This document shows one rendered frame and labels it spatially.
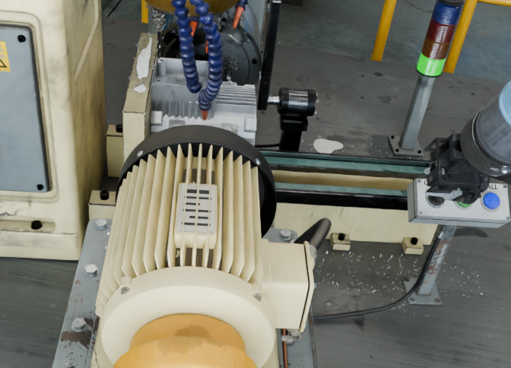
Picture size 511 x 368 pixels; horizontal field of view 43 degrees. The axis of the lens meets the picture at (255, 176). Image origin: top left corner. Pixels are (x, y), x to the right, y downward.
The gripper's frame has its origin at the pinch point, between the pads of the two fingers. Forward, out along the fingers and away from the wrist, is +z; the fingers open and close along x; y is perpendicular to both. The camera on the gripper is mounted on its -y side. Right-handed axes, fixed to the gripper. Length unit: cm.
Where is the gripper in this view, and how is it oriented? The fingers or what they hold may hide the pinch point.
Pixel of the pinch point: (448, 189)
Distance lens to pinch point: 113.8
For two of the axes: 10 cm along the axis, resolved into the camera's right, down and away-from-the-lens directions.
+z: -1.1, 3.1, 9.5
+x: -0.3, 9.5, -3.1
